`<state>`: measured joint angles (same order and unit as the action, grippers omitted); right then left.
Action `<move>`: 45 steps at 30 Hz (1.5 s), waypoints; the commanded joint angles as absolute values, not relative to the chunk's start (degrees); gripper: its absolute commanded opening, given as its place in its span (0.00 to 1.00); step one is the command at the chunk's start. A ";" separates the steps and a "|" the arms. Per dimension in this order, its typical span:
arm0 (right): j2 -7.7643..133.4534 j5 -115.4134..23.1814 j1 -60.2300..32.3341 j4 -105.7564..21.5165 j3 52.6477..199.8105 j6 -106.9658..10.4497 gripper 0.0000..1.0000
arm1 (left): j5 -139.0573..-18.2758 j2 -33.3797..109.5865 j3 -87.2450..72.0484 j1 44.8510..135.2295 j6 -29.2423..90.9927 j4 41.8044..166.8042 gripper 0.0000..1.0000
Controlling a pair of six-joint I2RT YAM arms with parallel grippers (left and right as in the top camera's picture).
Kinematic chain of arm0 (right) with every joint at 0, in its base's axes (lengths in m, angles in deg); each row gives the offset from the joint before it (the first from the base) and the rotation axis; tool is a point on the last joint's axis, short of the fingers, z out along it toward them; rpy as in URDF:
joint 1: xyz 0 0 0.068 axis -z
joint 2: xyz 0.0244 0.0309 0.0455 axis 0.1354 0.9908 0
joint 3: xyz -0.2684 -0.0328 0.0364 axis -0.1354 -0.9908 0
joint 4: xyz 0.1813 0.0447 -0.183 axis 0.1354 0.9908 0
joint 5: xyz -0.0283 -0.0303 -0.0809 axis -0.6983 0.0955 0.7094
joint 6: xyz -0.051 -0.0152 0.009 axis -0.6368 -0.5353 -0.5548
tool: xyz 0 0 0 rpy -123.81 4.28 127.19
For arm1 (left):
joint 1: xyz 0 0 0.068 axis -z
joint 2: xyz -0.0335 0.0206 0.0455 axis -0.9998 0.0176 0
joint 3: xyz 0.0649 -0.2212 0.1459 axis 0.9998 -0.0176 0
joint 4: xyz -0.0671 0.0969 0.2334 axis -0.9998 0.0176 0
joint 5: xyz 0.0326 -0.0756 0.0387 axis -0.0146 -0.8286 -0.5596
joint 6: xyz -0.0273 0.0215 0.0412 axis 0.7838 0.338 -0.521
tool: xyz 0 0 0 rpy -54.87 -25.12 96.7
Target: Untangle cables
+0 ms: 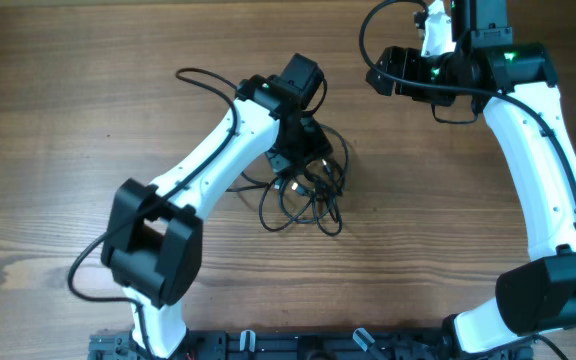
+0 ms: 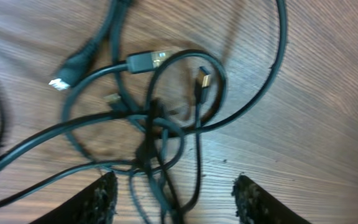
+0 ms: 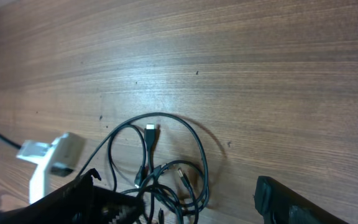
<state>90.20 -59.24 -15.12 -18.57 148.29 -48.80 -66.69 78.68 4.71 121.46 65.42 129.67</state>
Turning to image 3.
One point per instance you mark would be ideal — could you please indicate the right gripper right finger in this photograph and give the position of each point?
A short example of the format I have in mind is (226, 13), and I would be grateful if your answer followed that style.
(279, 204)

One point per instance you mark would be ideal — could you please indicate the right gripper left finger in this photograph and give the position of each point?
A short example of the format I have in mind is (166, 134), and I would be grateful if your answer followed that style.
(79, 201)

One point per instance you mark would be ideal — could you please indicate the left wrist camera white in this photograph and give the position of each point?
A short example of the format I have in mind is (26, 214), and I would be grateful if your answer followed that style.
(58, 158)

